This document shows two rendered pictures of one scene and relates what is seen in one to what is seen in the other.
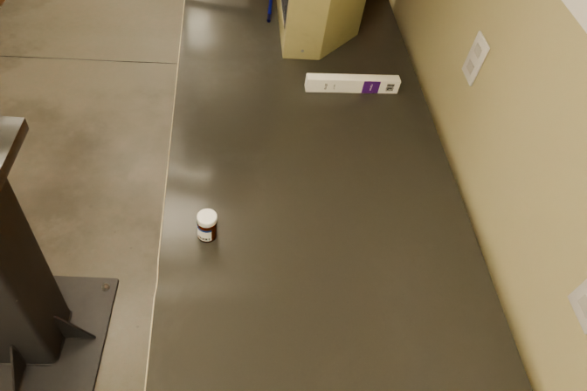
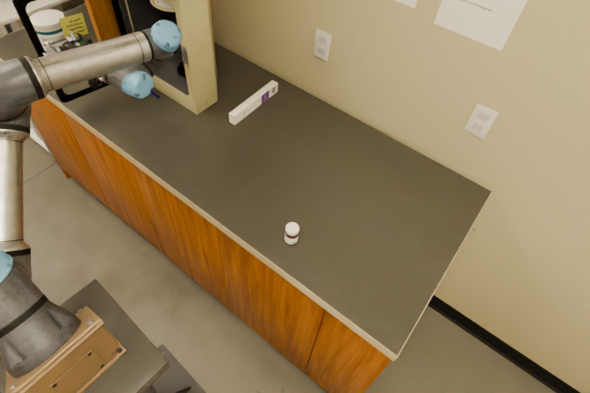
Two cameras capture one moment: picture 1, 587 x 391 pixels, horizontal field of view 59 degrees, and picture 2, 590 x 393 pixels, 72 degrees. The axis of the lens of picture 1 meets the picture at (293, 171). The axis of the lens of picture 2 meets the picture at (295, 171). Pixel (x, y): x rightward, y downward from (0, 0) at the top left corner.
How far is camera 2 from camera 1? 0.65 m
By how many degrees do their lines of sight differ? 29
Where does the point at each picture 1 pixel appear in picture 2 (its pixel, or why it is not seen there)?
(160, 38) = not seen: outside the picture
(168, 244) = (280, 262)
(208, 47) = (145, 140)
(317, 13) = (208, 72)
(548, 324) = (457, 148)
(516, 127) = (380, 68)
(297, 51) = (204, 103)
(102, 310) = (175, 369)
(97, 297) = not seen: hidden behind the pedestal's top
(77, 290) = not seen: hidden behind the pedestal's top
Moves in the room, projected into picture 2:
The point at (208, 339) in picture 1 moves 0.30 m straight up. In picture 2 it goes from (355, 282) to (378, 225)
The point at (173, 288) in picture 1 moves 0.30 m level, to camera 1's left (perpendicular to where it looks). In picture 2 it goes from (312, 278) to (223, 346)
